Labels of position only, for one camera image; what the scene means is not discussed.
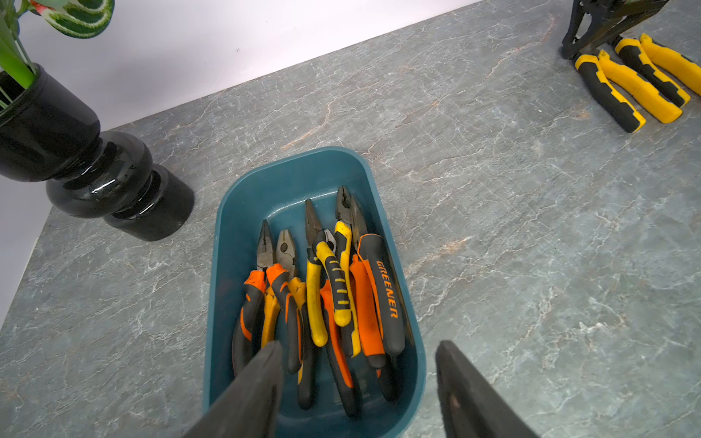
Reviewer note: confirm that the yellow long nose pliers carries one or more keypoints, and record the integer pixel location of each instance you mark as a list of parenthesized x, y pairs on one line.
[(324, 269)]

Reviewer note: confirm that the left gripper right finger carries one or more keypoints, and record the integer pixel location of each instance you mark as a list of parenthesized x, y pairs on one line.
[(470, 406)]

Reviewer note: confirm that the grey orange Greener pliers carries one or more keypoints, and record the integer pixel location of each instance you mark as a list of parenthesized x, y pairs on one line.
[(378, 307)]

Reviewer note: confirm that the green artificial plant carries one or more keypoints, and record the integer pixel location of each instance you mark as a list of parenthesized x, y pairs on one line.
[(82, 19)]

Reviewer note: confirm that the yellow grey pliers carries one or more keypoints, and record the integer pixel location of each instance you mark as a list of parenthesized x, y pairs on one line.
[(344, 341)]

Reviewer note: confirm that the black vase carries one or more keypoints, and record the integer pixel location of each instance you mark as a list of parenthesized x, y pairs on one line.
[(49, 135)]

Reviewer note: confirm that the yellow black pliers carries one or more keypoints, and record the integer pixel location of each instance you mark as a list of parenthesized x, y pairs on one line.
[(303, 352), (663, 67), (600, 72)]

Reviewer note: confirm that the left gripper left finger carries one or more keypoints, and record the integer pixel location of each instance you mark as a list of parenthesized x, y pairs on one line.
[(250, 404)]

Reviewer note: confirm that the orange black pliers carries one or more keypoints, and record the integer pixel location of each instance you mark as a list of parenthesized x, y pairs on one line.
[(268, 279)]

